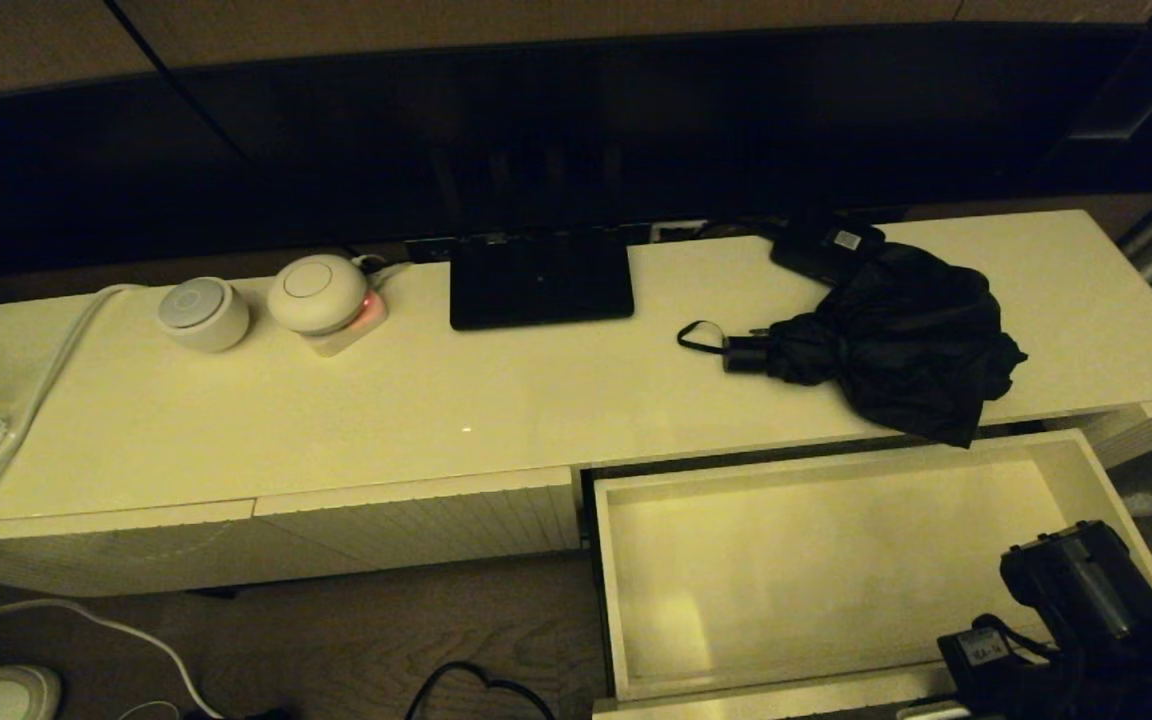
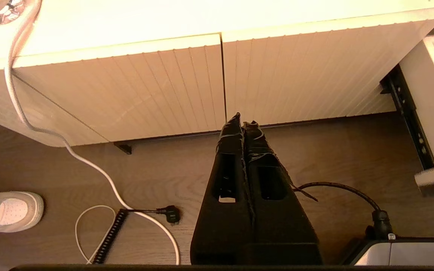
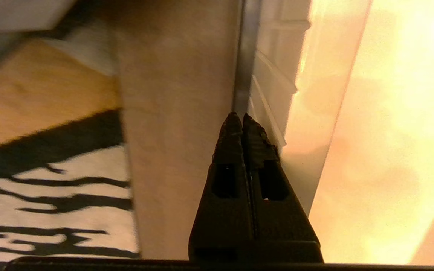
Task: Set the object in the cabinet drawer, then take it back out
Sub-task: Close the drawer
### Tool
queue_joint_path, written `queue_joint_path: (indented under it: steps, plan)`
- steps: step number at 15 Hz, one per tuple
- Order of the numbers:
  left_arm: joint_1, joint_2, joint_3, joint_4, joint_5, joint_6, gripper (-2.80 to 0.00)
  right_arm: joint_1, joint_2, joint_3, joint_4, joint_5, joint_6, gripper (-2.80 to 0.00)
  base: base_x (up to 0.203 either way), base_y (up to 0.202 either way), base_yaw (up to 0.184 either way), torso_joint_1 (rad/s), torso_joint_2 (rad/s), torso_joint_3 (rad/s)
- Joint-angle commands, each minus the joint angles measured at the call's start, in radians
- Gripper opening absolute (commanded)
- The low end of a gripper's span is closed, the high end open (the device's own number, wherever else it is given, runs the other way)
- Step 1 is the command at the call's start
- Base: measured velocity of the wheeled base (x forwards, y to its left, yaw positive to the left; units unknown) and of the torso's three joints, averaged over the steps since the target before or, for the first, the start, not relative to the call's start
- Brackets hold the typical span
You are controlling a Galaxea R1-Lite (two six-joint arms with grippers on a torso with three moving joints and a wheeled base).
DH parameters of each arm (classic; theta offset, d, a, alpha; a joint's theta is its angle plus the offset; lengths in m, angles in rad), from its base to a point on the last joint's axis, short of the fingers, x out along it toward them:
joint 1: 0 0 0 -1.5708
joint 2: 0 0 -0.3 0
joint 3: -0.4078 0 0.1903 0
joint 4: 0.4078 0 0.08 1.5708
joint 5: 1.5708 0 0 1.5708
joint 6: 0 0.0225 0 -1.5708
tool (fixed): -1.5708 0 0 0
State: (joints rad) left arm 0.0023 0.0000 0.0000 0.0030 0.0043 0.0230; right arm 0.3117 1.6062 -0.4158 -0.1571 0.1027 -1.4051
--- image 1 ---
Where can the white sneaker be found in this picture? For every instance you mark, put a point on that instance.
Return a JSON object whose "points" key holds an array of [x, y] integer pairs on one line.
{"points": [[6, 692]]}

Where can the black television base plate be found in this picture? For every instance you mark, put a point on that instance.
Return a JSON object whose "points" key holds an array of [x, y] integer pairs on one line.
{"points": [[536, 285]]}

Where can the black television screen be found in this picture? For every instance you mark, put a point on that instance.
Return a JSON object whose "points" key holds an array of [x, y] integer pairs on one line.
{"points": [[536, 130]]}

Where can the black umbrella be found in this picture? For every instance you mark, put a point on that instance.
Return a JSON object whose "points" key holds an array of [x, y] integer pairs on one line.
{"points": [[906, 340]]}

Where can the white speaker with grey top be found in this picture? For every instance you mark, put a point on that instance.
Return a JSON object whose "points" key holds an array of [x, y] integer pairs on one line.
{"points": [[202, 313]]}

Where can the white ribbed cabinet door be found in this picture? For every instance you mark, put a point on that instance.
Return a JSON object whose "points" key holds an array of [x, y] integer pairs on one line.
{"points": [[86, 555], [416, 520]]}

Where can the small black set-top box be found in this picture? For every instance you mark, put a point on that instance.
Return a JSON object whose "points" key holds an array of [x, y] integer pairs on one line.
{"points": [[816, 250]]}

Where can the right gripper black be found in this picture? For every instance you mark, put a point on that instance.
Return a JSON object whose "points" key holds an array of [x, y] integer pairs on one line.
{"points": [[1036, 680]]}

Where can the white tv cabinet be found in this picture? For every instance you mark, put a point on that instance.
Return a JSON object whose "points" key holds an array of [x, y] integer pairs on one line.
{"points": [[536, 400]]}

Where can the white power strip red light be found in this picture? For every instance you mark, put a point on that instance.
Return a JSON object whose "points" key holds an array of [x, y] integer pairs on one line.
{"points": [[346, 338]]}

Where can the white round dome device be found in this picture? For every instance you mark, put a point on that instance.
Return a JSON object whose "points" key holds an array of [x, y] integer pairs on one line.
{"points": [[316, 290]]}

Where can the white ribbed cabinet drawer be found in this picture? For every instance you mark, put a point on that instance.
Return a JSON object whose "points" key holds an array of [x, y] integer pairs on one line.
{"points": [[816, 570]]}

